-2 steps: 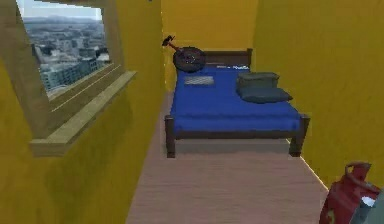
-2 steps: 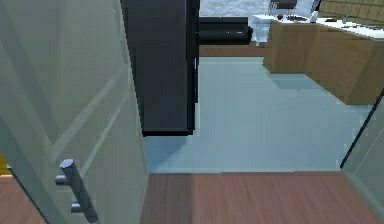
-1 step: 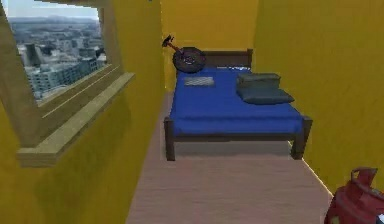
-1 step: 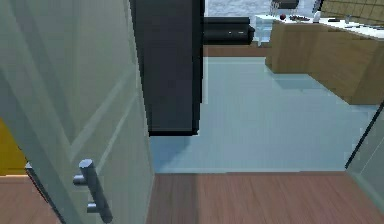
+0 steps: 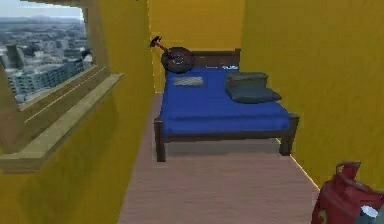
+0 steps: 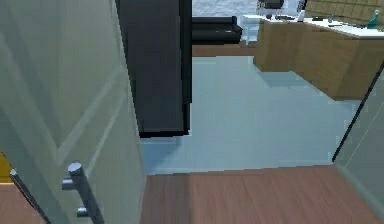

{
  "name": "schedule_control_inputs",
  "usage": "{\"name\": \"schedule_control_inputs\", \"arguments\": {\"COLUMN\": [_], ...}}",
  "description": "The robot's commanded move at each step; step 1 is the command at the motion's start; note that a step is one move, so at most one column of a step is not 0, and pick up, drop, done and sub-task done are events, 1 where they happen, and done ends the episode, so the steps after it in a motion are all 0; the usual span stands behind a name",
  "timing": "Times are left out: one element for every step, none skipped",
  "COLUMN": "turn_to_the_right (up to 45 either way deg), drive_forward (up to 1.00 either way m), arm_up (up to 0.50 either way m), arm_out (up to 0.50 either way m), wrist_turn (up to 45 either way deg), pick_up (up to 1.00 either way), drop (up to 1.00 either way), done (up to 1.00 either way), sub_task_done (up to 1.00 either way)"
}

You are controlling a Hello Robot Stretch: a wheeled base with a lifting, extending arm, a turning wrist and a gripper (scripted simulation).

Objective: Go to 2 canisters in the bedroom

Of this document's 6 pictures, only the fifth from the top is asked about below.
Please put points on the small white object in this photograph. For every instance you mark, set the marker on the small white object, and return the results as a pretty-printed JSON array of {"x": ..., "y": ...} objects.
[{"x": 230, "y": 67}]

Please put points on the dark grey pillow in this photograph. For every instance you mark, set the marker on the dark grey pillow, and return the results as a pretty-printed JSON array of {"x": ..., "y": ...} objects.
[
  {"x": 247, "y": 79},
  {"x": 252, "y": 95}
]

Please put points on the red gas canister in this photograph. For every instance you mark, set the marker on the red gas canister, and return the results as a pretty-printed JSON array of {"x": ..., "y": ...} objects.
[{"x": 343, "y": 196}]

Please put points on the grey canister with white cap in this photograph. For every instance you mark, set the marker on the grey canister with white cap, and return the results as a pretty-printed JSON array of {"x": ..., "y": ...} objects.
[{"x": 368, "y": 215}]

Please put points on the blue bed with wooden frame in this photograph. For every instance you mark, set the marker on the blue bed with wooden frame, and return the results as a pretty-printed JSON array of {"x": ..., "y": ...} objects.
[{"x": 216, "y": 106}]

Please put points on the window with wooden frame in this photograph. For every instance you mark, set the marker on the window with wooden frame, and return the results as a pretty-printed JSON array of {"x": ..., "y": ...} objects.
[{"x": 43, "y": 83}]

